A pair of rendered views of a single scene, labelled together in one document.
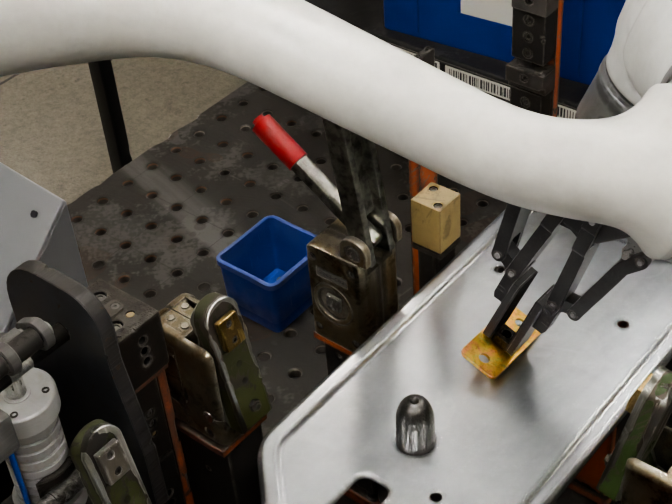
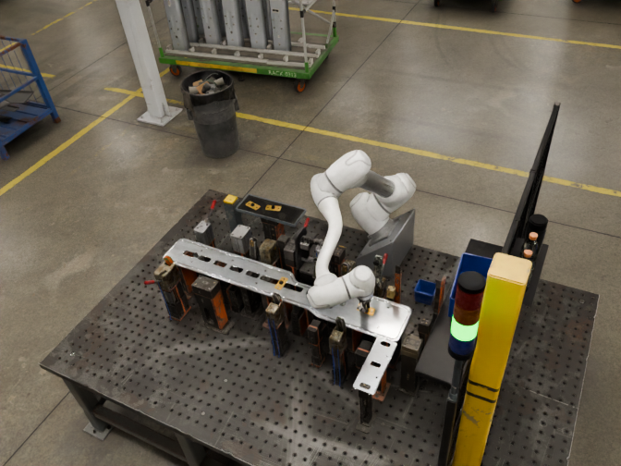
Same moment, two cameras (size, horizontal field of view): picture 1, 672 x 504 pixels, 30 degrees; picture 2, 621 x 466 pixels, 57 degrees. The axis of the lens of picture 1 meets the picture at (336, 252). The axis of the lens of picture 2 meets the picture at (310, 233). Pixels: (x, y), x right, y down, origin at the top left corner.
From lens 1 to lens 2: 229 cm
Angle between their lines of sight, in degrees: 57
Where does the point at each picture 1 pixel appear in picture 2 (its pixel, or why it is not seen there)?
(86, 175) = (554, 267)
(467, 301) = (377, 304)
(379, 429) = not seen: hidden behind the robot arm
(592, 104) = not seen: hidden behind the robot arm
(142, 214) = (444, 266)
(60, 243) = (389, 248)
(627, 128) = (322, 272)
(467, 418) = (348, 309)
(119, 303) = (339, 251)
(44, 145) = (562, 252)
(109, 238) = (433, 263)
